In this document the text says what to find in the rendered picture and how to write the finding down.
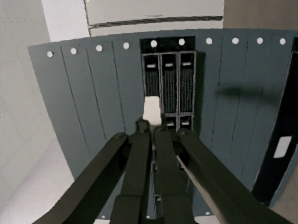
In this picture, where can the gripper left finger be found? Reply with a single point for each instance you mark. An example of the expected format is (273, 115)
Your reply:
(83, 201)

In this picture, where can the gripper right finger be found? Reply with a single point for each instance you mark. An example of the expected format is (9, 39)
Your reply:
(230, 201)

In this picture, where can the dark grey server rack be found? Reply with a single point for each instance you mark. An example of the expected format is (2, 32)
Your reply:
(245, 83)

